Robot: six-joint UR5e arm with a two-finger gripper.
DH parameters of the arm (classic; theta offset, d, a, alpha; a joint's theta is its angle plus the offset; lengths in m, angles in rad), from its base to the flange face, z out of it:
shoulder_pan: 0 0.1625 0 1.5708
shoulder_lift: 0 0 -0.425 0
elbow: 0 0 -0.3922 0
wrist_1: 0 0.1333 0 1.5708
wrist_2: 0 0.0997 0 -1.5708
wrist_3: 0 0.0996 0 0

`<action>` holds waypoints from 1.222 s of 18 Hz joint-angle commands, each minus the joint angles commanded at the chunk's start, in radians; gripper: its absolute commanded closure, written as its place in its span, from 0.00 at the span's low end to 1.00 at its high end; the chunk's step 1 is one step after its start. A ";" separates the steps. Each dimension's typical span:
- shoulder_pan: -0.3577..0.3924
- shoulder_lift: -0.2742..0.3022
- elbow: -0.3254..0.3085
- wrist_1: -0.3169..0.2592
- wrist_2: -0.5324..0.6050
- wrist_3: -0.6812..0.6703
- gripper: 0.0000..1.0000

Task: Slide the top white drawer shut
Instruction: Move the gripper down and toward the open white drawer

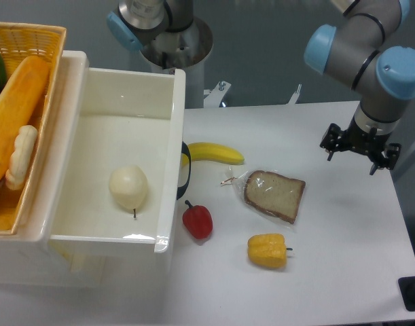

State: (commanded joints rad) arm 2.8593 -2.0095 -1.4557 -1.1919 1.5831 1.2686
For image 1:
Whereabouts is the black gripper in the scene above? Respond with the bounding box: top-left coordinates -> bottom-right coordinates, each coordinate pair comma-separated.
320,119 -> 401,175

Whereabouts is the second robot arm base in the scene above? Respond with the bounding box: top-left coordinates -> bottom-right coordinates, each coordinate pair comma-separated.
106,0 -> 213,109

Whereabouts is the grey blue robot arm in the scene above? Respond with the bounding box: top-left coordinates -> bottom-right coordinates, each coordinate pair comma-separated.
304,1 -> 415,175

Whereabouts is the white open top drawer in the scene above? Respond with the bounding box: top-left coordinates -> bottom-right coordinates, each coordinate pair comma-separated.
50,68 -> 185,256

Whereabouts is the white drawer cabinet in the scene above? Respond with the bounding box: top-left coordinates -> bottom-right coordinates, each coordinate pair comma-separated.
0,52 -> 173,287

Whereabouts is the bagged bread slice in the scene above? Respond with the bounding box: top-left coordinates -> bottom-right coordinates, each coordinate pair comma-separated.
221,168 -> 306,225

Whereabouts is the yellow bell pepper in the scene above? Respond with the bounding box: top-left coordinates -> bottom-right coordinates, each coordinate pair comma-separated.
247,234 -> 289,269

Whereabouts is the black object at edge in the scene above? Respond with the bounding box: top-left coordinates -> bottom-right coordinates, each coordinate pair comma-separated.
398,276 -> 415,312

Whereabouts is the yellow banana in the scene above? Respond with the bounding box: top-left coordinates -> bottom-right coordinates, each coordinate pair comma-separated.
188,142 -> 245,165

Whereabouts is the red bell pepper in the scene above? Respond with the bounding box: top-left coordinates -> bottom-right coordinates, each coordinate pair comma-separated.
182,200 -> 213,240

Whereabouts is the white pear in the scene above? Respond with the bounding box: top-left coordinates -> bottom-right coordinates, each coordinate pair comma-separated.
109,165 -> 148,219

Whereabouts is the beige small pastry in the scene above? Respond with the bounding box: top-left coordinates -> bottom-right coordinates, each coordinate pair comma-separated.
5,125 -> 38,190

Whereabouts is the orange baguette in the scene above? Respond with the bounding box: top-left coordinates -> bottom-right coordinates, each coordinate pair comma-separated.
0,56 -> 50,179

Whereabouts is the yellow wicker basket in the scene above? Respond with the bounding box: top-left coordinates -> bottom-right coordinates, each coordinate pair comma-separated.
0,22 -> 67,236

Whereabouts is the white table clamp bracket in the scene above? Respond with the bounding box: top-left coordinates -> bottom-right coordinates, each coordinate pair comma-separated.
203,80 -> 232,108
287,84 -> 302,105

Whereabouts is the black drawer handle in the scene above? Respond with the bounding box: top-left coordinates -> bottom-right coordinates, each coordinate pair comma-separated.
176,141 -> 192,200

